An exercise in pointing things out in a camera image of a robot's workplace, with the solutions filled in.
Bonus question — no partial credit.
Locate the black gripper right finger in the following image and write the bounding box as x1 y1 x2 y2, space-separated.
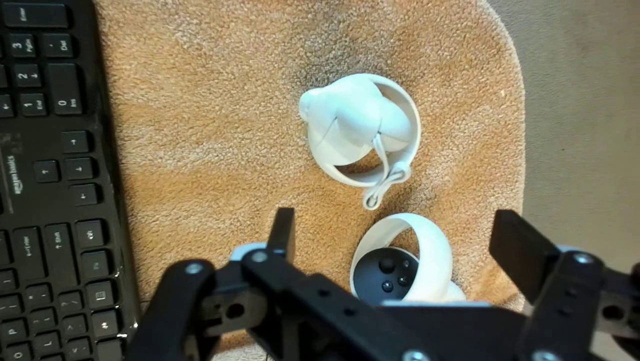
488 208 640 361

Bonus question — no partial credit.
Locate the white VR controller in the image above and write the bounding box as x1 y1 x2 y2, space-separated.
348 211 468 308
295 71 424 213

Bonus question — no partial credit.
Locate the beige terry towel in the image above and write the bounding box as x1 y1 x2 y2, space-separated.
91 0 527 353

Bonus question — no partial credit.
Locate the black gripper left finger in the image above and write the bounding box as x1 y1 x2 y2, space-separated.
125 206 295 361

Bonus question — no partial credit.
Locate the black computer keyboard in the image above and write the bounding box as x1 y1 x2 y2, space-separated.
0 0 144 361

